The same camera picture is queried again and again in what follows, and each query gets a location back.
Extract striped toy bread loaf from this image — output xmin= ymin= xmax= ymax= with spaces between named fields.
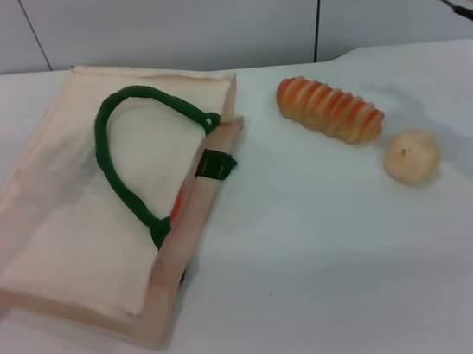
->
xmin=272 ymin=65 xmax=389 ymax=155

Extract orange toy fruit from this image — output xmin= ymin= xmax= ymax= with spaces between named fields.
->
xmin=167 ymin=187 xmax=189 ymax=222

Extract pale yellow toy pear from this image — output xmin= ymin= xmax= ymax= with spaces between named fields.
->
xmin=379 ymin=125 xmax=446 ymax=188

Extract white canvas handbag green handles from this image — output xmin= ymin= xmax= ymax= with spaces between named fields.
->
xmin=0 ymin=45 xmax=273 ymax=354

